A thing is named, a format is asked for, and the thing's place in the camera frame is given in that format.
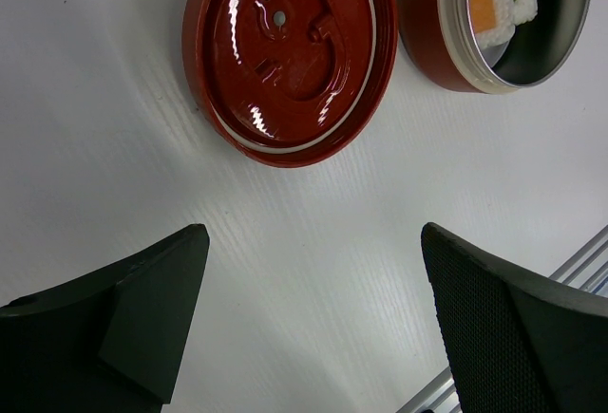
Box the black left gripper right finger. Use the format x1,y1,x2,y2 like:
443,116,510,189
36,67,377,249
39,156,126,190
421,221,608,413

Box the red lunch box lid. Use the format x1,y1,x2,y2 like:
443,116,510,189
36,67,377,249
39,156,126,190
181,0,398,168

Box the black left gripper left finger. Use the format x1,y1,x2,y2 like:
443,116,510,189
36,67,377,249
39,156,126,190
1,224,210,412

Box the red steel lunch box bowl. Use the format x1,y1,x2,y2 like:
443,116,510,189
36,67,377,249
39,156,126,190
398,0,591,95

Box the orange sushi roll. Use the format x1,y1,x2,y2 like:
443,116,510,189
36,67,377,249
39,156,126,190
468,0,516,50

